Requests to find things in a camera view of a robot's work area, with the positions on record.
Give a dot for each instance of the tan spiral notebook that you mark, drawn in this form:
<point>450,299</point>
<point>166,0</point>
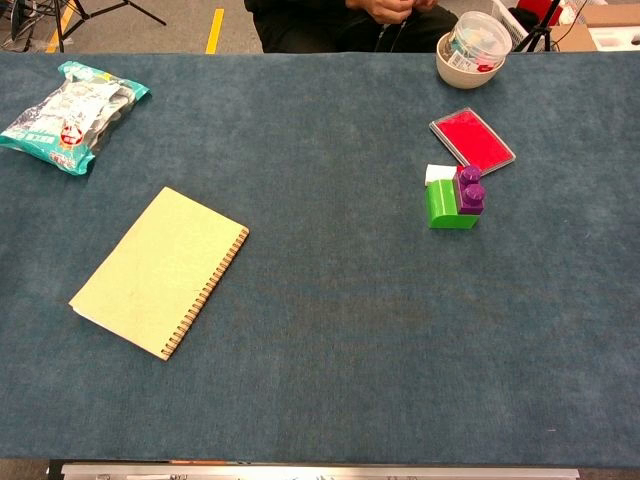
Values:
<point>150,270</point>

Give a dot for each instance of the teal snack bag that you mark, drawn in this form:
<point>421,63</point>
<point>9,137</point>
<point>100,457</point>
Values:
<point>65,115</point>

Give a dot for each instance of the blue felt table cloth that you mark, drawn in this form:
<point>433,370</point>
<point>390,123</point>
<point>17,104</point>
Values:
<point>325,310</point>

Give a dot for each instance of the green rounded toy block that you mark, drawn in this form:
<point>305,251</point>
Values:
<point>442,206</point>

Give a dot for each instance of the white toy block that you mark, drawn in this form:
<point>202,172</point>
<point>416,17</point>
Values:
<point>437,173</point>

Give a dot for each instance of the purple studded toy block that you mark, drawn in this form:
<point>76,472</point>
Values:
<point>470,198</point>

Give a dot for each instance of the red ink pad case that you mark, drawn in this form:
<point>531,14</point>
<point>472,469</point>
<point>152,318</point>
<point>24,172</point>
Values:
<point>475,141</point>

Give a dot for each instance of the seated person in black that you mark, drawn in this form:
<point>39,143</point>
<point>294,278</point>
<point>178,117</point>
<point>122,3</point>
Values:
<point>325,31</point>

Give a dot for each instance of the cream round bowl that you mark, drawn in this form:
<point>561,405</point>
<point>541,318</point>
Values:
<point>465,78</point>

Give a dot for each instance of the clear plastic round container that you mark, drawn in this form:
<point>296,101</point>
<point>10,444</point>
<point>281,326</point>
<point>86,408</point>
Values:
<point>480,35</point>

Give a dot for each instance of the white plastic basket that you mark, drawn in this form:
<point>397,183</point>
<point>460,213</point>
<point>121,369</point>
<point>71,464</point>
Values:
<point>515,26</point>

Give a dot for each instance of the black tripod stand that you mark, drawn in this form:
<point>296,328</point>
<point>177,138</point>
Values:
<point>537,33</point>
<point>59,30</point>

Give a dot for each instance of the brown cardboard box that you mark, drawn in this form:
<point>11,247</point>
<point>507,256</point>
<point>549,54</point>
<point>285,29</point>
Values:
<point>575,38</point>

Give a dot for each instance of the aluminium profile rail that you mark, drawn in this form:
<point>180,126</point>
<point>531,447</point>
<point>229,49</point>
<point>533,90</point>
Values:
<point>320,472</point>

